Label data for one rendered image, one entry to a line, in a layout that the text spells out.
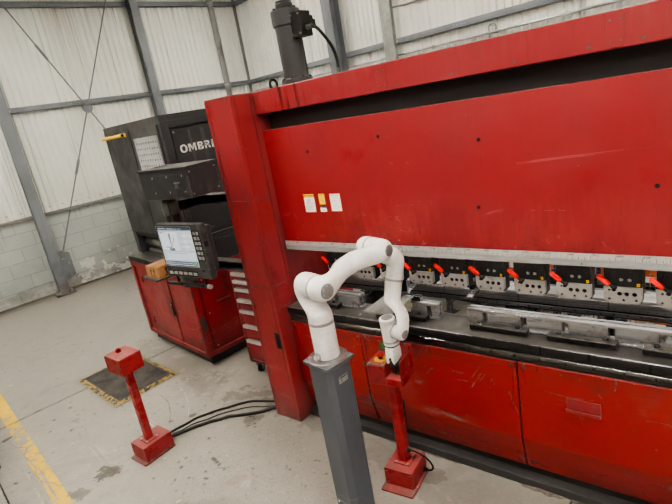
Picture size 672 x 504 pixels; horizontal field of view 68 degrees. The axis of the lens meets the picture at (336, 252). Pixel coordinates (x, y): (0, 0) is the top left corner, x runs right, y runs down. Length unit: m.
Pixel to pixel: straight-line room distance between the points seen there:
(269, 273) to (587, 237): 1.92
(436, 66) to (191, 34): 8.18
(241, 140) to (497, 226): 1.61
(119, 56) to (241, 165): 6.67
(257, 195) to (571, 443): 2.24
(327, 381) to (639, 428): 1.41
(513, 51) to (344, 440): 1.93
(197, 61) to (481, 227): 8.35
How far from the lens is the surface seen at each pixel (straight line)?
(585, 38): 2.35
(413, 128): 2.67
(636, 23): 2.32
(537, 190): 2.48
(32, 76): 9.24
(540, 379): 2.74
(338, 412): 2.50
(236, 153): 3.25
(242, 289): 4.22
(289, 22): 3.22
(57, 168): 9.17
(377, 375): 2.80
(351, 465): 2.69
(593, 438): 2.84
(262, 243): 3.30
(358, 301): 3.23
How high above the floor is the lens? 2.14
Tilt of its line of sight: 16 degrees down
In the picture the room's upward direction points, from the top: 10 degrees counter-clockwise
